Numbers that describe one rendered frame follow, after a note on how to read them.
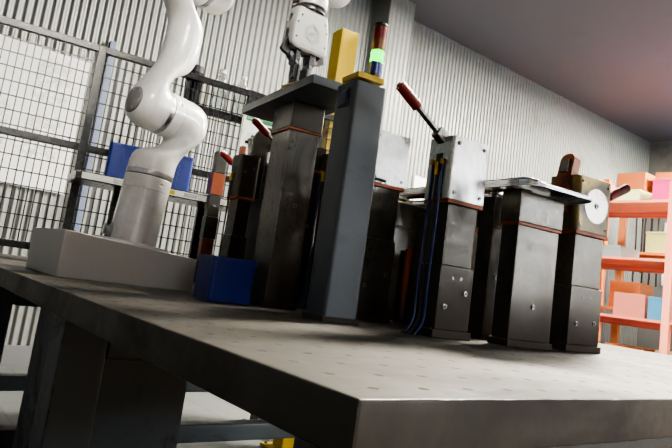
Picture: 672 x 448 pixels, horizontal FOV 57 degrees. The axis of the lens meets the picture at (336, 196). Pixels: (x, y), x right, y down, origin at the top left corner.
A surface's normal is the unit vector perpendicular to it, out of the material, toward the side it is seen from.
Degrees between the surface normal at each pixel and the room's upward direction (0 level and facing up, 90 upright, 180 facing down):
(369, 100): 90
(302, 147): 90
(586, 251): 90
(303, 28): 90
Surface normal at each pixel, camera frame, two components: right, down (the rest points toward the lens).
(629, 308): -0.71, -0.20
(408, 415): 0.61, -0.03
